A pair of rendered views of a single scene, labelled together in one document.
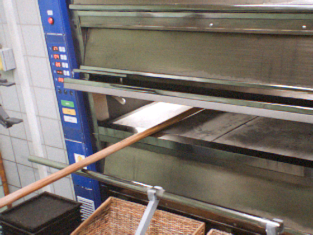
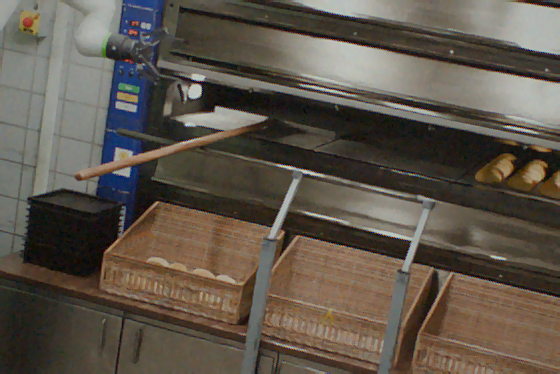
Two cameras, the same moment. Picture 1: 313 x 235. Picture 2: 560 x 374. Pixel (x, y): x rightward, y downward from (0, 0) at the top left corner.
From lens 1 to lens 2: 283 cm
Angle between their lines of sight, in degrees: 29
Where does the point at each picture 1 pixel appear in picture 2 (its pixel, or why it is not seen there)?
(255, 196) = (355, 204)
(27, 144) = (24, 132)
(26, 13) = not seen: outside the picture
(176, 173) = (260, 179)
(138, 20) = (265, 14)
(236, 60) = (374, 70)
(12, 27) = not seen: outside the picture
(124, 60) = (234, 51)
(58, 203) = (92, 200)
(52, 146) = (72, 139)
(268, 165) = (380, 173)
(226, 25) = (372, 37)
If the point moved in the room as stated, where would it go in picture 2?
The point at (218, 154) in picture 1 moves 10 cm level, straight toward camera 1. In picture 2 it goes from (324, 160) to (335, 166)
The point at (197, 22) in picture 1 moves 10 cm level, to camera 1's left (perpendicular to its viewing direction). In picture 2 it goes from (340, 28) to (317, 25)
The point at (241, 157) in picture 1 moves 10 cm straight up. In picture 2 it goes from (351, 164) to (356, 138)
